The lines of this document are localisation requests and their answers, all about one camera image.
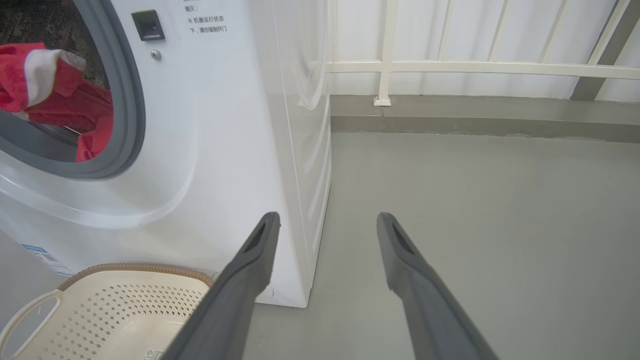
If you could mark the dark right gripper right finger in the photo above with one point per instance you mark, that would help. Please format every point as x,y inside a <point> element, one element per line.
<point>430,310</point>

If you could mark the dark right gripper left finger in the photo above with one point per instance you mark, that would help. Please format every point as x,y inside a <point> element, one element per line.
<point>235,300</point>

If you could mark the red and white jersey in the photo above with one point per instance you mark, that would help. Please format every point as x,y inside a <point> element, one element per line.
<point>55,105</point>

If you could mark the paper basket product sticker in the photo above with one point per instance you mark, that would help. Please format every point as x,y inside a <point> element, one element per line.
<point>154,355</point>

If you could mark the cream perforated laundry basket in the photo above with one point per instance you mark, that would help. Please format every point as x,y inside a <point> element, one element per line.
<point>100,310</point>

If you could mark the white front-load washing machine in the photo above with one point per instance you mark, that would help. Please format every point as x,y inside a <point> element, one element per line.
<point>225,150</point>

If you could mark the blue energy label sticker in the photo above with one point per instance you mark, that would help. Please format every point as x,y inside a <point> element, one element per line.
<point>47,260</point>

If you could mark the white metal railing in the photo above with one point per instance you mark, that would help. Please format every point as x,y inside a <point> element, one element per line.
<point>450,67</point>

